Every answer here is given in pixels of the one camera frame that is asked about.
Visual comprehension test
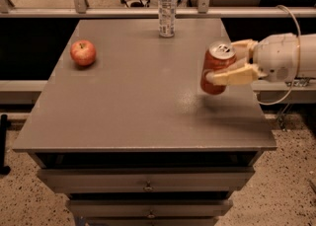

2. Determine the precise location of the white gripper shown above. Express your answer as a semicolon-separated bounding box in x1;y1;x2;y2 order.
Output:
205;34;299;86

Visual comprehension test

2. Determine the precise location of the red coke can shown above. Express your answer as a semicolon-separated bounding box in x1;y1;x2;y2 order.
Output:
200;40;236;95

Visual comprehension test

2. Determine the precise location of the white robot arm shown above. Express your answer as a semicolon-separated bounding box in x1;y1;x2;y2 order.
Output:
205;34;316;86

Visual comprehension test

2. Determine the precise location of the clear plastic water bottle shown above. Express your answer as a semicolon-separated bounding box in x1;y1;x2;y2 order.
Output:
158;0;177;38

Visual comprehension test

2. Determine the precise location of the grey drawer cabinet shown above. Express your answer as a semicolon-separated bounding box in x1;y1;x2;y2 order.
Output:
14;19;276;226

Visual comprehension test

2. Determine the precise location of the red apple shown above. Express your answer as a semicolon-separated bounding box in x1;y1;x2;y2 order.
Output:
70;39;97;66

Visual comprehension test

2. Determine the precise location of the grey drawer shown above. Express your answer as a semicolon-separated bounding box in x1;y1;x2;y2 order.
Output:
38;167;255;193
66;199;232;219

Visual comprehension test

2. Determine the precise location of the top grey drawer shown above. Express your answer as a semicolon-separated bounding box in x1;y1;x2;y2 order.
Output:
38;167;255;193

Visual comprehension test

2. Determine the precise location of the black stand leg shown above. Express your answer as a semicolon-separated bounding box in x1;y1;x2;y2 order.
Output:
0;114;11;176

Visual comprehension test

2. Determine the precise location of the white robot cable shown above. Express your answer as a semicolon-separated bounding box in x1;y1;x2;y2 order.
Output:
257;4;302;107

